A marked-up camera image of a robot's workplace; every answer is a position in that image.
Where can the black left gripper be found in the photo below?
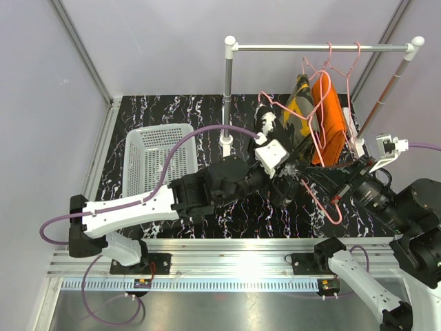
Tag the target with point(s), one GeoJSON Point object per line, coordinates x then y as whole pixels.
{"type": "Point", "coordinates": [277, 195]}

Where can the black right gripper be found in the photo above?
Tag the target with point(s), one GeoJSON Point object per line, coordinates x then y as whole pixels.
{"type": "Point", "coordinates": [332, 178]}

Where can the orange trousers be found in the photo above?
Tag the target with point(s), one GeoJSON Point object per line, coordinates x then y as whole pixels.
{"type": "Point", "coordinates": [330, 112]}

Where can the green yellow camouflage trousers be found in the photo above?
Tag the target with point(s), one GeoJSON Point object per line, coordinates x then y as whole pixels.
{"type": "Point", "coordinates": [301, 103]}

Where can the black white camouflage trousers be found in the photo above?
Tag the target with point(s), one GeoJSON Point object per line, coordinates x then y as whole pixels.
{"type": "Point", "coordinates": [267, 122]}

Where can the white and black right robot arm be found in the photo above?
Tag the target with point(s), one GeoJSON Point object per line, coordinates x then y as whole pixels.
{"type": "Point", "coordinates": [413, 218]}

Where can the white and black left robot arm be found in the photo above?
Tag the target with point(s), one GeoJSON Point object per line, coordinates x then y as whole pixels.
{"type": "Point", "coordinates": [94, 225]}

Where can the white perforated plastic basket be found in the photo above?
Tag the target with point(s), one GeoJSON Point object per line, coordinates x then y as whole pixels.
{"type": "Point", "coordinates": [146, 150]}

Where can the white and silver clothes rack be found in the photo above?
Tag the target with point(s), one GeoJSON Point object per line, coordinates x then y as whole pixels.
{"type": "Point", "coordinates": [232, 46]}

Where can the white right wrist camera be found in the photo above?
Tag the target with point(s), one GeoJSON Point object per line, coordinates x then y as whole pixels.
{"type": "Point", "coordinates": [390, 149]}

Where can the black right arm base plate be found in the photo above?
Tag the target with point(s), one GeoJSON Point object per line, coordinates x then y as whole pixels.
{"type": "Point", "coordinates": [301, 263]}

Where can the aluminium mounting rail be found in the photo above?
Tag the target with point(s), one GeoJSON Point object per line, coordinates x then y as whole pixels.
{"type": "Point", "coordinates": [253, 259]}

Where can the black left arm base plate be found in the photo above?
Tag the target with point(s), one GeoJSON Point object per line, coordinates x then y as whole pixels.
{"type": "Point", "coordinates": [157, 263]}

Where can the white slotted cable duct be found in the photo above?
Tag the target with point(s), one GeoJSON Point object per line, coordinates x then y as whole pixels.
{"type": "Point", "coordinates": [190, 285]}

